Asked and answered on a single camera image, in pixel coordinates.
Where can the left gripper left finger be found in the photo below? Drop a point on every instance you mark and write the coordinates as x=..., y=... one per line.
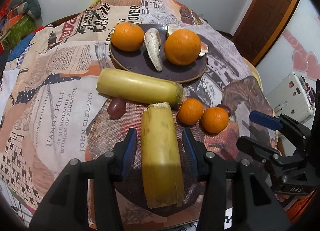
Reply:
x=65, y=205

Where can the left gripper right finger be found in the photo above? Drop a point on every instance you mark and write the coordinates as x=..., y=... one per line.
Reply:
x=254, y=205

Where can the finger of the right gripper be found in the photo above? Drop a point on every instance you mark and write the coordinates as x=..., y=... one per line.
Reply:
x=272, y=121
x=256, y=150

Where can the small mandarin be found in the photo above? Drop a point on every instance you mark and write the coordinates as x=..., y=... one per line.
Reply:
x=214, y=120
x=190, y=111

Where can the yellow sugarcane piece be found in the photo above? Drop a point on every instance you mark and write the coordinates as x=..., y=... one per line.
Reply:
x=139, y=88
x=161, y=164

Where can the large orange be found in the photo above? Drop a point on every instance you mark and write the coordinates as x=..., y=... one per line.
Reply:
x=182, y=47

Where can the medium orange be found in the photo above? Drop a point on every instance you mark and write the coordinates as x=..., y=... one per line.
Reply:
x=127, y=37

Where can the white device board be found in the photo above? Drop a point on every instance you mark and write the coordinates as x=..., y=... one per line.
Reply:
x=292, y=98

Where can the red grape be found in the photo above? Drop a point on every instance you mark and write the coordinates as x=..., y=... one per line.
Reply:
x=117, y=108
x=226, y=108

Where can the newspaper print cloth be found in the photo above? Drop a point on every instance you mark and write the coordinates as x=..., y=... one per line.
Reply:
x=54, y=112

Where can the wooden door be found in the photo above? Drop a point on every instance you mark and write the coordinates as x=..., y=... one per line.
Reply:
x=261, y=26

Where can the green storage box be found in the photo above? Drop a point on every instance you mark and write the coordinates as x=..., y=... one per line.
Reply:
x=22, y=28

